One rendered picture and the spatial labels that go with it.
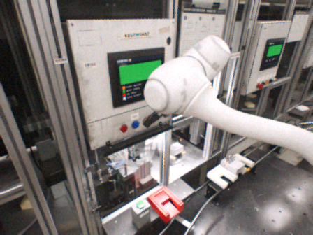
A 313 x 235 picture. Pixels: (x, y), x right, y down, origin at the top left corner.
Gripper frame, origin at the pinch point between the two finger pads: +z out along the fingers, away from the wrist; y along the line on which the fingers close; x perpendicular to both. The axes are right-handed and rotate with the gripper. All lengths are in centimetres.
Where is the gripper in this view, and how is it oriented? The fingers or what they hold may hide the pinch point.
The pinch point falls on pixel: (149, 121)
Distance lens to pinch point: 81.6
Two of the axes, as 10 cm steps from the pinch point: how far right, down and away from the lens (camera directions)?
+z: -4.8, 5.0, 7.2
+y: -3.8, 6.3, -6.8
